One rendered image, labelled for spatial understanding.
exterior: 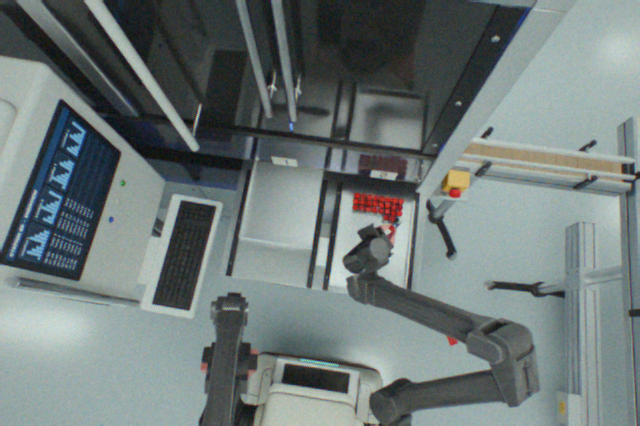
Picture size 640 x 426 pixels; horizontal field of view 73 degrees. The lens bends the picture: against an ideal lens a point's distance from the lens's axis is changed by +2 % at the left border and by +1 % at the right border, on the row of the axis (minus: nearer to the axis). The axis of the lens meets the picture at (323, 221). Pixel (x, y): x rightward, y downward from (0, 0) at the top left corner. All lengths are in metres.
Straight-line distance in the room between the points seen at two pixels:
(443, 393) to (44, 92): 1.09
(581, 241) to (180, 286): 1.67
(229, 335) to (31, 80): 0.70
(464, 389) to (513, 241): 1.78
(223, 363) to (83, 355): 1.83
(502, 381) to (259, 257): 0.94
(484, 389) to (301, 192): 0.96
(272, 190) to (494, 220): 1.47
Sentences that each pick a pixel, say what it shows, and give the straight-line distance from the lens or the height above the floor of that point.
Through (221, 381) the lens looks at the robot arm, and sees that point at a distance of 0.90.
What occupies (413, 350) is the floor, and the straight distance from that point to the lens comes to 2.43.
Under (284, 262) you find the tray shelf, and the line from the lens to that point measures 1.53.
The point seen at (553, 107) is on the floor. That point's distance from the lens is 3.08.
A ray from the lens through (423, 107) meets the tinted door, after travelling 1.09.
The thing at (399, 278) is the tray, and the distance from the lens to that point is 1.53.
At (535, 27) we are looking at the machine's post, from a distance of 0.87.
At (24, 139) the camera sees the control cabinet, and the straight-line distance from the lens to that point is 1.14.
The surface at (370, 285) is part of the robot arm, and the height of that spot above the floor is 1.34.
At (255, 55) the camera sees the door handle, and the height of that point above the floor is 1.67.
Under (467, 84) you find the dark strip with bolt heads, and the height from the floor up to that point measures 1.57.
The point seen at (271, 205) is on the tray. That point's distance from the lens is 1.58.
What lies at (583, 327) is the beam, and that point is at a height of 0.55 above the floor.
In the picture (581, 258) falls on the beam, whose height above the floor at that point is 0.55.
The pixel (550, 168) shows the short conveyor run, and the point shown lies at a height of 0.96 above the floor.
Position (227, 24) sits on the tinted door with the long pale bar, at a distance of 0.95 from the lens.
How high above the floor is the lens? 2.38
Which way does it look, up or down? 75 degrees down
